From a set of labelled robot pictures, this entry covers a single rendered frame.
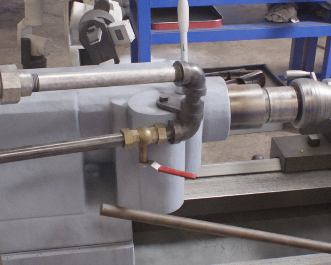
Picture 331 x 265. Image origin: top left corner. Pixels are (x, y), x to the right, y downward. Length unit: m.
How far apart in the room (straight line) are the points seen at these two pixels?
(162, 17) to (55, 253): 2.20
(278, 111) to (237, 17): 2.07
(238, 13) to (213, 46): 1.53
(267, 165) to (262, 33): 1.63
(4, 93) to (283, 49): 4.03
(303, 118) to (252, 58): 3.40
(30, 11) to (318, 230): 1.26
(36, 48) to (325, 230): 1.23
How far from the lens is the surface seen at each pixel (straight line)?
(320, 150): 1.28
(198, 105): 0.74
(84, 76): 0.67
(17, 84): 0.63
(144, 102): 0.79
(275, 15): 2.92
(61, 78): 0.66
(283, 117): 0.94
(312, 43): 3.49
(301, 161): 1.26
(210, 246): 1.20
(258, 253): 1.20
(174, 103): 0.77
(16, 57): 4.46
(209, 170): 1.22
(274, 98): 0.93
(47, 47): 2.04
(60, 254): 0.87
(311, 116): 0.95
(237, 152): 2.98
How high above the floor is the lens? 1.50
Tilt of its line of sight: 28 degrees down
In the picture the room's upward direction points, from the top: straight up
